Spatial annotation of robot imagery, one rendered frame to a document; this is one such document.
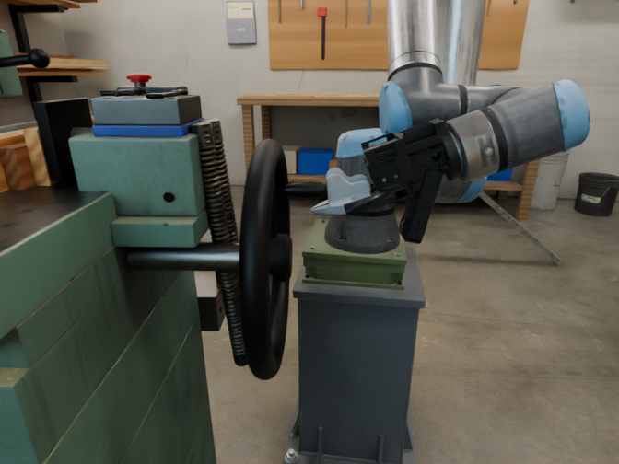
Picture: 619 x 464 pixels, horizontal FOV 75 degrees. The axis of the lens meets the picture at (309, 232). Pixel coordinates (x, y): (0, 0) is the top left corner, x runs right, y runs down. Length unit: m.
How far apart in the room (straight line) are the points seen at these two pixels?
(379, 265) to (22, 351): 0.73
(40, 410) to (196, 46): 3.71
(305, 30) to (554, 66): 1.98
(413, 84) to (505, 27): 3.12
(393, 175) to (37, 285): 0.42
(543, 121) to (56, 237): 0.55
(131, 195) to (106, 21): 3.92
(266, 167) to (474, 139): 0.28
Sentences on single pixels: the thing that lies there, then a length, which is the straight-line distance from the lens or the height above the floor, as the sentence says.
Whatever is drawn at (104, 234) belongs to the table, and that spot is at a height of 0.86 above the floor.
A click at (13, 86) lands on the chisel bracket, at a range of 0.60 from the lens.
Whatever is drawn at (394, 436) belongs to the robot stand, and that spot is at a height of 0.12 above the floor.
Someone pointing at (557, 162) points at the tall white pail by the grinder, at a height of 0.39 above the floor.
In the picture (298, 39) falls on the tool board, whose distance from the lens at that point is 3.72.
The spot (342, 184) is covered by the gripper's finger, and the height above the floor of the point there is 0.88.
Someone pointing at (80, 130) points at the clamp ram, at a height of 0.96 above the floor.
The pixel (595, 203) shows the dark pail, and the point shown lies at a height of 0.10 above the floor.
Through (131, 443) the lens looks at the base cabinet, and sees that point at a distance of 0.62.
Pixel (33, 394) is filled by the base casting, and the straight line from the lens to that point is 0.43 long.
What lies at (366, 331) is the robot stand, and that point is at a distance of 1.01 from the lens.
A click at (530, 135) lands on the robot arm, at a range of 0.59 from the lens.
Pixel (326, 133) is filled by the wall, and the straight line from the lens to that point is 3.73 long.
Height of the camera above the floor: 1.03
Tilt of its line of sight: 21 degrees down
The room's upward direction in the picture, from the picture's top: straight up
